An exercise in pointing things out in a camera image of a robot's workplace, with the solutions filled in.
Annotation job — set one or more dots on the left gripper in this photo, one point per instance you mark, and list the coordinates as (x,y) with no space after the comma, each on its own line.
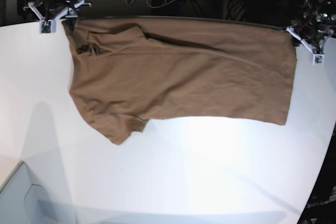
(314,45)

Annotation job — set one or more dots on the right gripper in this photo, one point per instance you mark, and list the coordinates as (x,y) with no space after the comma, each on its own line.
(49,10)

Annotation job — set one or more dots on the brown t-shirt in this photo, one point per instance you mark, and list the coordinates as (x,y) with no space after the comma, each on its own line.
(127,71)

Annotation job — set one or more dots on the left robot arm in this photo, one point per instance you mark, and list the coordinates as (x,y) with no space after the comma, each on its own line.
(315,26)

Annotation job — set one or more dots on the white bin at corner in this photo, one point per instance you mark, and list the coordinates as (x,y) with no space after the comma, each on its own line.
(20,200)

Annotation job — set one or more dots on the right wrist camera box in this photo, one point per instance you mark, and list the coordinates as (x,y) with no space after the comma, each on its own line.
(47,26)

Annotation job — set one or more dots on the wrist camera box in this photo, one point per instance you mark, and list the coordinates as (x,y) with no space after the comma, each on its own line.
(318,59)
(47,26)

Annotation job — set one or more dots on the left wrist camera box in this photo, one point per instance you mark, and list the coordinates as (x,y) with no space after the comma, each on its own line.
(318,59)

